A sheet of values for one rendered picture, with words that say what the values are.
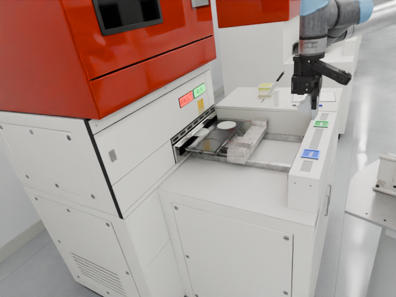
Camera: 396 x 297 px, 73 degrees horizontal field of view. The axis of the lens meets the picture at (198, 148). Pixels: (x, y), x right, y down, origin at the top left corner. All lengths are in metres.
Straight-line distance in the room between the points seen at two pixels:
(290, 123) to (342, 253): 0.94
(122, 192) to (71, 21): 0.57
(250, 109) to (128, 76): 0.76
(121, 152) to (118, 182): 0.11
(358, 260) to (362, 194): 0.94
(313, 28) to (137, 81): 0.56
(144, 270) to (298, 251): 0.63
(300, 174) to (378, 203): 0.29
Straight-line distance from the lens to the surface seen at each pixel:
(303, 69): 0.91
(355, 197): 1.10
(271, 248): 1.08
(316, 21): 0.86
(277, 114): 1.45
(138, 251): 1.20
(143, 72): 0.98
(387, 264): 1.33
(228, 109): 1.53
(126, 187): 1.04
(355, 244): 2.08
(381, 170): 1.10
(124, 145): 0.99
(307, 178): 0.92
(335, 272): 1.91
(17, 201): 2.55
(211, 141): 1.30
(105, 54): 0.87
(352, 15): 0.91
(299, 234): 0.99
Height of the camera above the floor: 1.48
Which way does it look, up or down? 28 degrees down
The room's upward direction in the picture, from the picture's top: 9 degrees counter-clockwise
